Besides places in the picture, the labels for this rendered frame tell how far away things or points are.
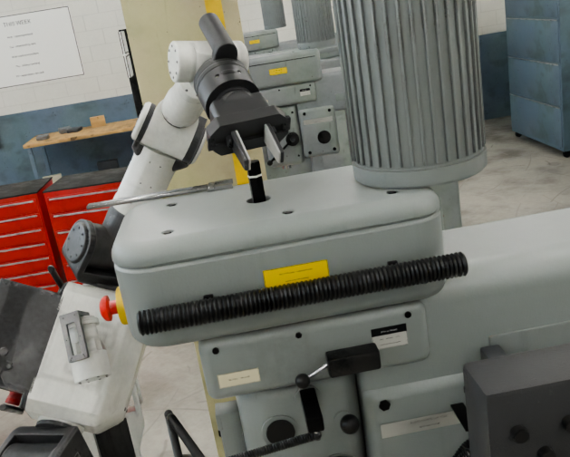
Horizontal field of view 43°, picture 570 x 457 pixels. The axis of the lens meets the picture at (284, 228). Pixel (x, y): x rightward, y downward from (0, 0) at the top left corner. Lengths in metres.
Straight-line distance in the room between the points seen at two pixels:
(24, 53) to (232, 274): 9.45
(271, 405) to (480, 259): 0.38
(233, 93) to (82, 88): 9.19
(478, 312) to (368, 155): 0.28
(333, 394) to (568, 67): 7.34
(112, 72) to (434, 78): 9.26
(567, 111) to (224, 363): 7.49
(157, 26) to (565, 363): 2.16
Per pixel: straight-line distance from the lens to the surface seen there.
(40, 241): 6.08
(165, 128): 1.37
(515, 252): 1.13
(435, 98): 1.00
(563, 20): 8.20
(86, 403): 1.44
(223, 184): 1.18
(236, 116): 1.04
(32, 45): 10.32
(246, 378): 1.06
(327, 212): 0.98
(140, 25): 2.78
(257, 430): 1.14
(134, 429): 1.85
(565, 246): 1.15
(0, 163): 10.64
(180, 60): 1.15
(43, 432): 1.48
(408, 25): 0.99
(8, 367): 1.45
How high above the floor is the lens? 2.18
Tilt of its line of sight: 18 degrees down
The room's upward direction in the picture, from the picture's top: 9 degrees counter-clockwise
